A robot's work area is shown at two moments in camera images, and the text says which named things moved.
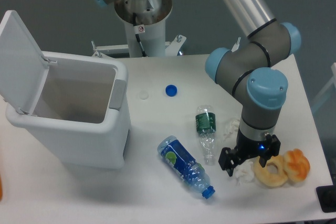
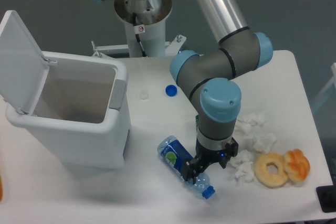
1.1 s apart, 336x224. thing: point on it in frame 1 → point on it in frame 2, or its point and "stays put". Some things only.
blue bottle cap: x=171 y=90 stays put
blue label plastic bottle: x=181 y=159 stays put
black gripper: x=229 y=158 → x=192 y=168
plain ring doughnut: x=271 y=179 stays put
